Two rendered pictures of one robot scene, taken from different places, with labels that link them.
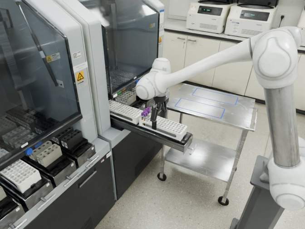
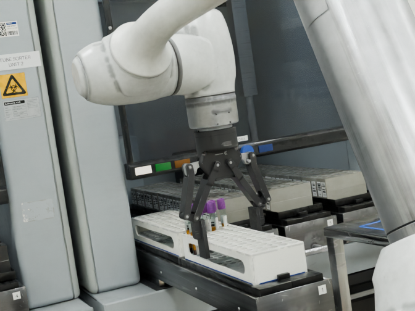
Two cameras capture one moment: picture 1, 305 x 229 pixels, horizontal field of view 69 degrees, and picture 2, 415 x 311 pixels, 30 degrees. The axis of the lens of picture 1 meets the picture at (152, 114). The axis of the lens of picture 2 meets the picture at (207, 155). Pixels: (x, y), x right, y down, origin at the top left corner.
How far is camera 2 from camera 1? 1.02 m
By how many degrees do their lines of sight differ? 45
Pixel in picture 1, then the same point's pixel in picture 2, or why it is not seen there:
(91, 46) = (55, 16)
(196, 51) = not seen: outside the picture
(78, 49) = (12, 16)
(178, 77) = (155, 8)
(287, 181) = (392, 301)
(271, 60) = not seen: outside the picture
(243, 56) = not seen: outside the picture
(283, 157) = (374, 182)
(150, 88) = (92, 57)
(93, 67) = (63, 72)
